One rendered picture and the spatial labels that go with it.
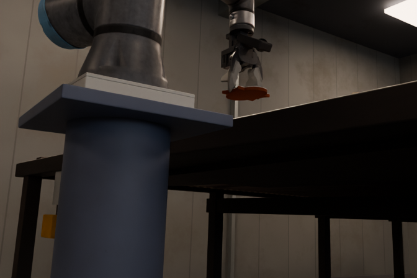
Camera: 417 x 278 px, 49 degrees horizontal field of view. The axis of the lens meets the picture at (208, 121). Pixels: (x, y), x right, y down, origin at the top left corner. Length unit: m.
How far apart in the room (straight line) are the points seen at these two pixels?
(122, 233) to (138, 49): 0.28
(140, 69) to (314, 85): 4.88
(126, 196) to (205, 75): 3.91
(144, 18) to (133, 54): 0.07
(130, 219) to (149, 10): 0.34
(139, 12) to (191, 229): 3.62
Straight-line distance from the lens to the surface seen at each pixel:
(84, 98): 0.61
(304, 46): 5.57
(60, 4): 0.89
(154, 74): 0.73
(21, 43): 3.92
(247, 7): 1.36
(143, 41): 0.75
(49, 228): 1.69
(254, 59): 1.32
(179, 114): 0.67
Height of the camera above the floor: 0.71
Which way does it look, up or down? 12 degrees up
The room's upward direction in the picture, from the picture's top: 2 degrees clockwise
